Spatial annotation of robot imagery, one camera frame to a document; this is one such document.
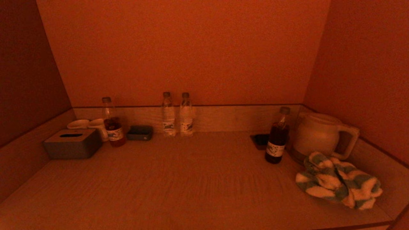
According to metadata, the green white striped towel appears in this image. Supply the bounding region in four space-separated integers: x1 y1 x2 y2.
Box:
295 151 383 210

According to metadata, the clear water bottle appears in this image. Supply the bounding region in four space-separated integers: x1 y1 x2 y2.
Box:
180 92 194 137
162 92 176 137

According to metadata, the small dark coaster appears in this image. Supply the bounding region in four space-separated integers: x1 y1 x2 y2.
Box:
250 134 270 150

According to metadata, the small teal tray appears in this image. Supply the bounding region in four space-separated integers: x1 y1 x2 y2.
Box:
127 125 154 141

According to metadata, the full tea bottle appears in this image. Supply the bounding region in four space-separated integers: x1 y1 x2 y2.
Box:
265 106 291 164

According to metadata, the half-full tea bottle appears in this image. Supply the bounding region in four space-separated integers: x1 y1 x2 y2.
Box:
102 97 127 147

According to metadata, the white electric kettle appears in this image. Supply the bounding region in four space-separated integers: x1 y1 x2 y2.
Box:
290 112 360 165

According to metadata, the white cup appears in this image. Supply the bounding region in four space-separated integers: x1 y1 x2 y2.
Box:
67 119 90 129

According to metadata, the grey-blue tissue box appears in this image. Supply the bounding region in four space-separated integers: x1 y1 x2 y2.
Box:
43 129 103 159

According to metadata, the white mug with handle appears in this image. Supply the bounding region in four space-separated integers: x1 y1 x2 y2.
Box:
88 119 109 142

